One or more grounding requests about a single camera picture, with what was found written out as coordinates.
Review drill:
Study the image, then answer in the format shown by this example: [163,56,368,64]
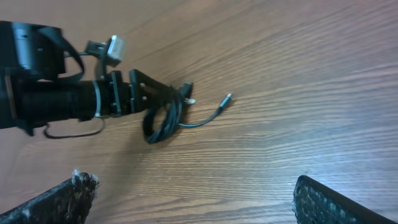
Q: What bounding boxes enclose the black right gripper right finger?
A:
[293,175,397,224]

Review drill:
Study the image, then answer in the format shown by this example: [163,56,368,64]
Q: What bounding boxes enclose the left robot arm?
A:
[1,21,177,136]

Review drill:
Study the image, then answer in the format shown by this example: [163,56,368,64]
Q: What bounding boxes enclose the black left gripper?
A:
[93,69,177,118]

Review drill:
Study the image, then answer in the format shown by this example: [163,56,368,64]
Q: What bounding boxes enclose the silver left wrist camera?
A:
[85,35,126,67]

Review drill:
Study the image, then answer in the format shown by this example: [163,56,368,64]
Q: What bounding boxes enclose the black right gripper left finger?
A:
[1,169,100,224]

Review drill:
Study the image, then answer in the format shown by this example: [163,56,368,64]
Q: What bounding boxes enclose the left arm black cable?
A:
[42,51,106,139]

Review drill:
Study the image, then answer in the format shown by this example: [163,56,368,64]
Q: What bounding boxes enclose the black USB cable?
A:
[141,81,233,145]

